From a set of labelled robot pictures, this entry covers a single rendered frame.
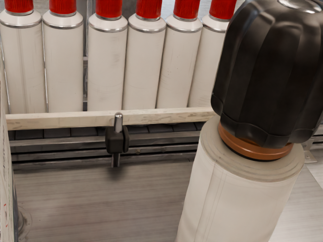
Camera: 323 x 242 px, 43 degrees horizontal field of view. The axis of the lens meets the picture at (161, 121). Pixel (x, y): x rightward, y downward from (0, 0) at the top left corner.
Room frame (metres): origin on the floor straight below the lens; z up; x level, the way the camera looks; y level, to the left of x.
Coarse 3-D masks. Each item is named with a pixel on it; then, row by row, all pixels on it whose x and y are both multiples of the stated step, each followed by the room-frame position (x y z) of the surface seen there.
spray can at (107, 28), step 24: (96, 0) 0.49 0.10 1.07; (120, 0) 0.49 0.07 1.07; (96, 24) 0.47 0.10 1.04; (120, 24) 0.48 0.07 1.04; (96, 48) 0.47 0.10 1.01; (120, 48) 0.48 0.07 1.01; (96, 72) 0.47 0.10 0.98; (120, 72) 0.48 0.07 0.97; (96, 96) 0.47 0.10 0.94; (120, 96) 0.48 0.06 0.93
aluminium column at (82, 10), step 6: (78, 0) 0.60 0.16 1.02; (84, 0) 0.61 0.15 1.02; (78, 6) 0.60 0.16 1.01; (84, 6) 0.61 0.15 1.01; (84, 12) 0.61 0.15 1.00; (84, 18) 0.61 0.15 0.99; (84, 24) 0.61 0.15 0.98; (84, 30) 0.61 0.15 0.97; (84, 36) 0.61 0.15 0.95; (84, 42) 0.61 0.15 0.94; (84, 48) 0.61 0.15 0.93; (84, 54) 0.61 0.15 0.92; (84, 72) 0.61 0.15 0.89; (84, 78) 0.61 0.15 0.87; (84, 84) 0.61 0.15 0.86; (84, 90) 0.61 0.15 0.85; (84, 96) 0.61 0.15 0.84
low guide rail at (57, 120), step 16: (64, 112) 0.45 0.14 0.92; (80, 112) 0.45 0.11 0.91; (96, 112) 0.46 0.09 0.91; (112, 112) 0.46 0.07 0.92; (128, 112) 0.47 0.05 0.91; (144, 112) 0.48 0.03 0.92; (160, 112) 0.48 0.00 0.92; (176, 112) 0.49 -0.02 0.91; (192, 112) 0.50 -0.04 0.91; (208, 112) 0.50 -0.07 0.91; (16, 128) 0.42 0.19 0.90; (32, 128) 0.42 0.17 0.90; (48, 128) 0.43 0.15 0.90
